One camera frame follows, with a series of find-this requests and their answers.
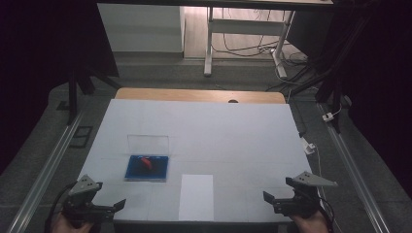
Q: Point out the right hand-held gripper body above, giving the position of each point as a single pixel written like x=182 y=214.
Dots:
x=302 y=197

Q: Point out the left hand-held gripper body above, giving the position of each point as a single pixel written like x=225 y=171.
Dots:
x=79 y=197

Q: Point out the small red object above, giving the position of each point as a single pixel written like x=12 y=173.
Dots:
x=147 y=162

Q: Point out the blue case with clear lid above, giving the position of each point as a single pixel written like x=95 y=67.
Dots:
x=147 y=161

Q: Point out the person's right hand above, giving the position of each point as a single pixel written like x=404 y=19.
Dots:
x=310 y=224

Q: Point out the person's left hand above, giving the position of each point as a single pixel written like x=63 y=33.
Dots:
x=69 y=226

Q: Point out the white power adapter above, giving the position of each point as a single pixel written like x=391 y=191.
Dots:
x=308 y=147
x=328 y=116

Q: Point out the small white paper sheet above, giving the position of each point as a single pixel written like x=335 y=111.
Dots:
x=196 y=197

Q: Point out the large white table cover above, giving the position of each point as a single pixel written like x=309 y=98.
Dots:
x=200 y=136

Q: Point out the black metal stand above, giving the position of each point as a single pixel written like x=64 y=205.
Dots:
x=333 y=84
x=76 y=84

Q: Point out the wooden table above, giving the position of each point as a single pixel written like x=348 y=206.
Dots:
x=181 y=94

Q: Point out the white cabinet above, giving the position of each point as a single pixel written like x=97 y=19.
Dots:
x=142 y=27

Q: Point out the aluminium rail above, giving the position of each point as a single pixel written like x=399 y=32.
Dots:
x=354 y=174
x=45 y=174

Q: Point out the white metal desk frame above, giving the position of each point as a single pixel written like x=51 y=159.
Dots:
x=246 y=27

